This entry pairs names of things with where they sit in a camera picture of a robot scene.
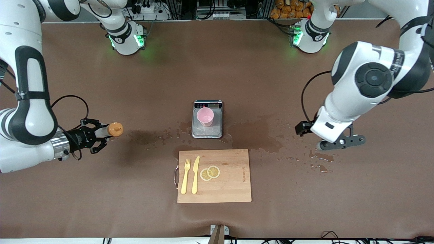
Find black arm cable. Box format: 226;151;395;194
301;70;333;124
51;96;89;131

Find black floor cables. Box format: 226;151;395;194
319;230;434;244

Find pink plastic cup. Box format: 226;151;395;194
197;108;215;127

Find white power strip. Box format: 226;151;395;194
197;11;246;20
134;3;170;21

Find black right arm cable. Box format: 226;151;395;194
51;96;89;131

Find silver digital kitchen scale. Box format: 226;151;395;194
192;100;223;139

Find brown table mat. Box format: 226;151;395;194
0;19;434;239

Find orange snack packet pile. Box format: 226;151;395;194
270;0;314;19

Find yellow plastic fork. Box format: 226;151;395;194
181;159;191;195

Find yellow plastic knife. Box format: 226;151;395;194
192;156;200;195

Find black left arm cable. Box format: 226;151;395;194
301;70;333;124

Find table edge camera bracket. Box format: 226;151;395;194
210;224;230;244

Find translucent squeeze bottle orange cap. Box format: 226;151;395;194
95;122;123;138

